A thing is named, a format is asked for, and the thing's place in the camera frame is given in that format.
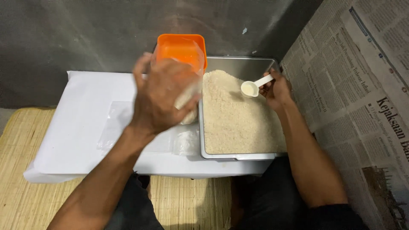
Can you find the orange plastic container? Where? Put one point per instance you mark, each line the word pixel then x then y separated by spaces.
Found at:
pixel 179 48

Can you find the person's right fingers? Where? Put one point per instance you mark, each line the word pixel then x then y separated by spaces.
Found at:
pixel 267 88

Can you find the woven bamboo floor mat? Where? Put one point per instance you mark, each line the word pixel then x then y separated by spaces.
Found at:
pixel 25 204

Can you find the small crumpled clear plastic bag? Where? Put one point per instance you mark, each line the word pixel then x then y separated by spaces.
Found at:
pixel 187 142

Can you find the white paper-covered low table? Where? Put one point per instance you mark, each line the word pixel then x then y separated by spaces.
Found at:
pixel 83 105

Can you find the white plastic measuring scoop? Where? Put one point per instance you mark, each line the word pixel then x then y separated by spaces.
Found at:
pixel 250 88

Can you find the newspaper sheets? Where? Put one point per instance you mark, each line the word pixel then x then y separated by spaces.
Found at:
pixel 354 95

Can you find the rectangular metal tray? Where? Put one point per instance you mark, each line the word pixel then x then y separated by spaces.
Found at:
pixel 236 65

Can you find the person's left hand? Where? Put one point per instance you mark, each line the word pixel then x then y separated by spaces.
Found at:
pixel 159 95

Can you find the person's black trousers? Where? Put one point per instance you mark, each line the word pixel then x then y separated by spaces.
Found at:
pixel 271 198

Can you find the heap of white rice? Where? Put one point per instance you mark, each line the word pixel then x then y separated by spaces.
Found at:
pixel 236 124

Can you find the clear plastic bag with rice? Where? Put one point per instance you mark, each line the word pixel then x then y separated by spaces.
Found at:
pixel 189 95

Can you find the person's left fingers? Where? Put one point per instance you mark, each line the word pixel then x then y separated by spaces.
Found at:
pixel 142 70

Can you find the person's right hand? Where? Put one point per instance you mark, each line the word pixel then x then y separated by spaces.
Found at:
pixel 278 92

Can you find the stack of empty clear bags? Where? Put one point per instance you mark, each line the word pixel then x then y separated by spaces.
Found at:
pixel 118 124

